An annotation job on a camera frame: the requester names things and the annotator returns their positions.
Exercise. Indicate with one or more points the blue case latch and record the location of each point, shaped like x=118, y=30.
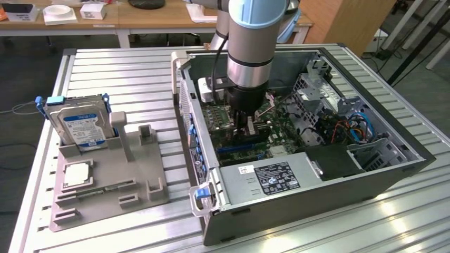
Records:
x=202, y=193

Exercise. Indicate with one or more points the metal disk bay bracket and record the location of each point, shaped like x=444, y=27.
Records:
x=376, y=155

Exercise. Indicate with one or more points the open black PC case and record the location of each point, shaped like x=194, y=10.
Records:
x=298, y=218

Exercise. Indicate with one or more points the hard disk in blue carrier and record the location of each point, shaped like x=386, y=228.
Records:
x=81, y=124

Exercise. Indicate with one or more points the blue card retention clip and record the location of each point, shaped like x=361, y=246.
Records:
x=197, y=151
x=191, y=131
x=201, y=163

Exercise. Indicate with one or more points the green motherboard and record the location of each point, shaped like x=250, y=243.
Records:
x=285, y=131

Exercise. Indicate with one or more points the black bowl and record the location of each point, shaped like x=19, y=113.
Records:
x=146, y=4

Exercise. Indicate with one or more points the black stand leg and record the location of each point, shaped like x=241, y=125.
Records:
x=418, y=52

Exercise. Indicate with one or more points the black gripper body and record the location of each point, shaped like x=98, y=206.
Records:
x=246, y=98

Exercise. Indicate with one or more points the green RAM stick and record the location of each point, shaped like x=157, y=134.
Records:
x=91, y=192

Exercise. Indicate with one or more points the grey parts rack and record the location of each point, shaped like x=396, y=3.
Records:
x=106, y=171

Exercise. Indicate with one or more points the white box black lid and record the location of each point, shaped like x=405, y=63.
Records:
x=20, y=13

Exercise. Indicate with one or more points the white table frame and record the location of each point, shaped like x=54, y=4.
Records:
x=404, y=26

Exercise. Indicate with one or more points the silver CPU chip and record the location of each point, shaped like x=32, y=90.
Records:
x=78, y=174

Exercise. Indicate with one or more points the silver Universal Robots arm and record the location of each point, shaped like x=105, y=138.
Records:
x=250, y=52

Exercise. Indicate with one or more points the metal socket cover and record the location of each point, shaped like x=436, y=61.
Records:
x=270, y=101

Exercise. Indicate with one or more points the grey power supply unit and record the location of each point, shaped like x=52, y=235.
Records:
x=246, y=184

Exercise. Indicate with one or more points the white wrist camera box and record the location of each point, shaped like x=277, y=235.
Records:
x=206, y=89

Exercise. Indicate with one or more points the orange box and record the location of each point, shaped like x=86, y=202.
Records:
x=3, y=13

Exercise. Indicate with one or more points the metal disk bay cage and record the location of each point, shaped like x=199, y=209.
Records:
x=309, y=95

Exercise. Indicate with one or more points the wooden cabinet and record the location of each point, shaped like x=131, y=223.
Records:
x=345, y=26

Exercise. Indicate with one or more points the white paper stack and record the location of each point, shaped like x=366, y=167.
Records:
x=201, y=18

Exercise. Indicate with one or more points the blue expansion slot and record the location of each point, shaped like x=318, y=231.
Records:
x=229, y=150

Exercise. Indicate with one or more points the silver chipset heatsink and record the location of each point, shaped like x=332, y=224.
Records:
x=278, y=150

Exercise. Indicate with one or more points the small white box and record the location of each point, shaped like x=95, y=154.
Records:
x=93, y=11

